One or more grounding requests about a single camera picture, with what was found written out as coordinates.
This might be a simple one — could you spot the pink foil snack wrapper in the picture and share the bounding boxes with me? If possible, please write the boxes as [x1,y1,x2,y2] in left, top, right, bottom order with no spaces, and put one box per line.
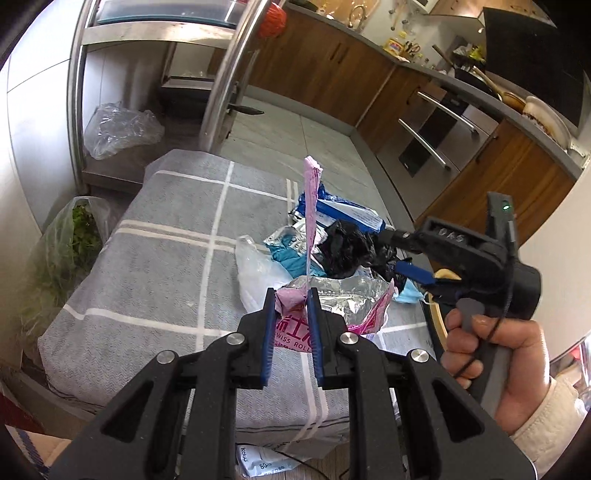
[274,156,399,353]

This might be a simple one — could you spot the clear plastic bag on table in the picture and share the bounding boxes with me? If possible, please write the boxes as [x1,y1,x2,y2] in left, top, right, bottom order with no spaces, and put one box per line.
[235,235,293,313]

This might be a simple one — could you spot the light blue face mask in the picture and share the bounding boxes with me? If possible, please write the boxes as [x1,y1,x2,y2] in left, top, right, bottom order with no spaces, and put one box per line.
[394,279,428,304]

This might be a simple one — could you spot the frying pan on stove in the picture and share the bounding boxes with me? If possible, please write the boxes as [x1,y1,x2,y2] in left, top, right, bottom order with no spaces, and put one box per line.
[433,44,526,114]

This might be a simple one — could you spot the white plate on counter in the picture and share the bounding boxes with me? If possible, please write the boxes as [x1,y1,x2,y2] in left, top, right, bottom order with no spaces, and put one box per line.
[523,95,571,150]

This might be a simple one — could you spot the stainless steel rack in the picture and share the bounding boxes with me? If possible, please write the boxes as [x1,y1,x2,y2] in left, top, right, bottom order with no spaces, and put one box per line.
[67,1,272,193]

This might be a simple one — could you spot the stainless steel oven drawers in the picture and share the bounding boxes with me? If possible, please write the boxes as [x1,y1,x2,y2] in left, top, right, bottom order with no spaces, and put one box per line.
[377,82,498,219]

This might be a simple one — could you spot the blue white snack bag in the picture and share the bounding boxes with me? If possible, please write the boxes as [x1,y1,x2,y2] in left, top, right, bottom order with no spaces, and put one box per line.
[315,183,387,234]

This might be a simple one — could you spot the grey checked tablecloth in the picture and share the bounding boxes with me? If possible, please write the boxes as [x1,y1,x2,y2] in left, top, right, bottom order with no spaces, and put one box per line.
[38,150,433,456]

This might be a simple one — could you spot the wooden kitchen cabinets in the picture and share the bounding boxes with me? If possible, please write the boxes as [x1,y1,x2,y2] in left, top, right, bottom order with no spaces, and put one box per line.
[221,10,575,240]

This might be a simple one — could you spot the teal crumpled glove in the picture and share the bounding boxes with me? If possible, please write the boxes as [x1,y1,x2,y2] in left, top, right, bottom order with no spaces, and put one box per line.
[263,227,327,278]

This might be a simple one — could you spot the black range hood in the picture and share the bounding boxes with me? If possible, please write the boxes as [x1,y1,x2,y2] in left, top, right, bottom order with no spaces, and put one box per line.
[483,7,584,126]

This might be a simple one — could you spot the bag of green vegetables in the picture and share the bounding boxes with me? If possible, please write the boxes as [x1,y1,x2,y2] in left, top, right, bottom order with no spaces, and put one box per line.
[18,196,115,337]

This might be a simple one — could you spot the paper sheet under table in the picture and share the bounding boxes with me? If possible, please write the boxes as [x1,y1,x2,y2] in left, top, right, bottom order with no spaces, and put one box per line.
[235,443,305,479]

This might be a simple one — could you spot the cardboard box on floor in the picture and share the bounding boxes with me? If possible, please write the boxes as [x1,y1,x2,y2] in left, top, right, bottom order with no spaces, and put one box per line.
[7,426,71,479]

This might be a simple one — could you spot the clear plastic bag on shelf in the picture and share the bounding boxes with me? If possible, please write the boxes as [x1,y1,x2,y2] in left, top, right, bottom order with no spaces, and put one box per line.
[83,102,164,160]

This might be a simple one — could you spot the person's right hand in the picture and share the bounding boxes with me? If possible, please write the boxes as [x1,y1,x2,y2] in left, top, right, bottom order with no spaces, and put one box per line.
[440,307,553,436]

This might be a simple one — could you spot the grey kitchen countertop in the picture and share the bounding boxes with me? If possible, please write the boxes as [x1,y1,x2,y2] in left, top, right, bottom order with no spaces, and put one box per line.
[284,2,590,181]

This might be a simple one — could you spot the cream right sleeve forearm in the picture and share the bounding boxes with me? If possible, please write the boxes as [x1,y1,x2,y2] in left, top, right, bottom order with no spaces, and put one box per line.
[511,378,587,478]

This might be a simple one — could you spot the black plastic bag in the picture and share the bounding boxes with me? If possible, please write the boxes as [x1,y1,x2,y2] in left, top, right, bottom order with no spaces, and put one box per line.
[318,220,400,282]

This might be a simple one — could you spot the orange red plastic bag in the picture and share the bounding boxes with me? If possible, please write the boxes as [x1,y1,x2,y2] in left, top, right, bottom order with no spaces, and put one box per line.
[257,2,287,39]

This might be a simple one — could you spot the teal bin with yellow rim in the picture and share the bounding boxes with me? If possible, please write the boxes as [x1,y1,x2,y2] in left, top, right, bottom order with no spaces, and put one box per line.
[427,269,460,351]

